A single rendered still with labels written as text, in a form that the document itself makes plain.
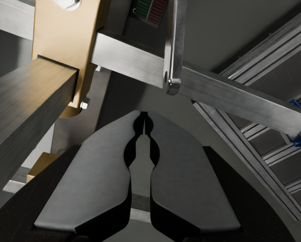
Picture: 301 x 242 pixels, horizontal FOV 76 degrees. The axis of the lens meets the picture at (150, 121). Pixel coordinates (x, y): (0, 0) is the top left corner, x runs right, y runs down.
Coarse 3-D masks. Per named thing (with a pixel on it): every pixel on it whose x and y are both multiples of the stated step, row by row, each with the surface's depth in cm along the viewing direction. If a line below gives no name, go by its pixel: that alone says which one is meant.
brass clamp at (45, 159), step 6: (42, 156) 30; (48, 156) 31; (54, 156) 31; (36, 162) 29; (42, 162) 30; (48, 162) 30; (36, 168) 28; (42, 168) 29; (30, 174) 27; (36, 174) 28
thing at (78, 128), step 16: (112, 0) 27; (128, 0) 27; (112, 16) 28; (128, 16) 28; (96, 80) 33; (112, 80) 39; (96, 96) 35; (96, 112) 37; (64, 128) 39; (80, 128) 39; (96, 128) 39; (64, 144) 41
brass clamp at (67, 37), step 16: (48, 0) 16; (96, 0) 16; (48, 16) 16; (64, 16) 16; (80, 16) 16; (96, 16) 16; (48, 32) 17; (64, 32) 17; (80, 32) 17; (96, 32) 18; (32, 48) 18; (48, 48) 17; (64, 48) 17; (80, 48) 17; (64, 64) 18; (80, 64) 18; (80, 80) 19; (80, 96) 20; (64, 112) 21; (80, 112) 23
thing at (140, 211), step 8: (24, 168) 32; (16, 176) 30; (24, 176) 30; (8, 184) 30; (16, 184) 30; (24, 184) 30; (136, 200) 34; (144, 200) 35; (136, 208) 33; (144, 208) 34; (136, 216) 34; (144, 216) 34
